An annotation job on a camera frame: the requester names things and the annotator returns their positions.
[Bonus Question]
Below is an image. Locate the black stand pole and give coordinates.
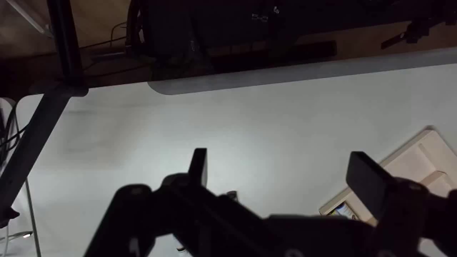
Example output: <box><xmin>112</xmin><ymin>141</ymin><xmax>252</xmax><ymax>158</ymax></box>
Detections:
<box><xmin>0</xmin><ymin>0</ymin><xmax>90</xmax><ymax>229</ymax></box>

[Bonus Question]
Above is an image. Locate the black cable bundle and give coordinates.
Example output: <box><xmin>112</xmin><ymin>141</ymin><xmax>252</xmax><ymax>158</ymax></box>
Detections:
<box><xmin>0</xmin><ymin>98</ymin><xmax>21</xmax><ymax>162</ymax></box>

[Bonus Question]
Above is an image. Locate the light wooden tray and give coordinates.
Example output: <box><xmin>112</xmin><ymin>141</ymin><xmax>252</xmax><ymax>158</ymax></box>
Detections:
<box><xmin>318</xmin><ymin>125</ymin><xmax>457</xmax><ymax>228</ymax></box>

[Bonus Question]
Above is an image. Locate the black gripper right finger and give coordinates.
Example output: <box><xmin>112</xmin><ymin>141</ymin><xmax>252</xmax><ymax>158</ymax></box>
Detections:
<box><xmin>344</xmin><ymin>151</ymin><xmax>457</xmax><ymax>257</ymax></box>

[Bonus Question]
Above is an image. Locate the thin metal leg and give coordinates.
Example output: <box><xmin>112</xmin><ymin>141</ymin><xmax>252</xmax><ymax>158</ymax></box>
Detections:
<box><xmin>21</xmin><ymin>179</ymin><xmax>42</xmax><ymax>257</ymax></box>

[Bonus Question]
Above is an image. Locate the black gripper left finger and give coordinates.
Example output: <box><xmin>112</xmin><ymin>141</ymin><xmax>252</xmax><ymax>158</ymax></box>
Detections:
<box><xmin>84</xmin><ymin>148</ymin><xmax>268</xmax><ymax>257</ymax></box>

